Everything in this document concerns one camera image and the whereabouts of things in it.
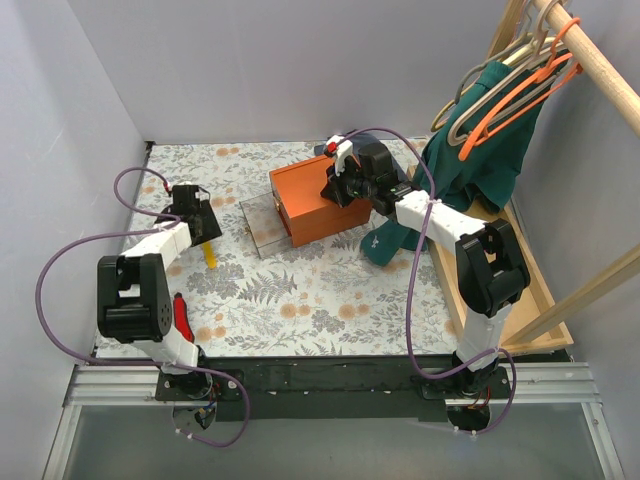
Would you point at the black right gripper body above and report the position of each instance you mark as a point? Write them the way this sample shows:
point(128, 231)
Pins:
point(331, 187)

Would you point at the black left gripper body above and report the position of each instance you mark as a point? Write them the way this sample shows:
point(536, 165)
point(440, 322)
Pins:
point(205, 228)

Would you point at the orange wooden drawer box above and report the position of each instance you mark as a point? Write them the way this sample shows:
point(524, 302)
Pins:
point(307, 216)

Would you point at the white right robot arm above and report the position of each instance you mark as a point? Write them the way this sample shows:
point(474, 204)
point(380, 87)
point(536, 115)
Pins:
point(491, 270)

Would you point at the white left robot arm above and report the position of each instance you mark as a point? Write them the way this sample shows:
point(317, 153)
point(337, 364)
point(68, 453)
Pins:
point(134, 305)

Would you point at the yellow utility knife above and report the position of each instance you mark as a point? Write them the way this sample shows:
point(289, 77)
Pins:
point(209, 255)

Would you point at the dark green garment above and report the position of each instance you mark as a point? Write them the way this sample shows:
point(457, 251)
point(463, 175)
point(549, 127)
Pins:
point(489, 172)

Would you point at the floral patterned table mat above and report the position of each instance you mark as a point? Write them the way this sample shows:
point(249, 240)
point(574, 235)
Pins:
point(324, 298)

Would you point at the red utility knife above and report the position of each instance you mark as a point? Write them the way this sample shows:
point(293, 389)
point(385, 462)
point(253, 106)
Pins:
point(181, 320)

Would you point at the orange clothes hanger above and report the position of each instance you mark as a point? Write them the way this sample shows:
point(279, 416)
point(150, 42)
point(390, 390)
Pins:
point(529, 85)

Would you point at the wooden clothes rack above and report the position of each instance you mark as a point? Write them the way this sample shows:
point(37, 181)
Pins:
point(579, 192)

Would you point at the beige clothes hanger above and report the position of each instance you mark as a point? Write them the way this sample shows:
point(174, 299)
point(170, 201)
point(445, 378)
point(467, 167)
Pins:
point(512, 56)

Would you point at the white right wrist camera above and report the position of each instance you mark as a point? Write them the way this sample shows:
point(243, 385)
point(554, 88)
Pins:
point(339, 149)

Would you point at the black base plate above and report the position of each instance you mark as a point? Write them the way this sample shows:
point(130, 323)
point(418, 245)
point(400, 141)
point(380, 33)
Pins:
point(331, 387)

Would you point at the aluminium rail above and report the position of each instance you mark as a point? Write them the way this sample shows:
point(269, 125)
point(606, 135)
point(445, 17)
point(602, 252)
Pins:
point(537, 383)

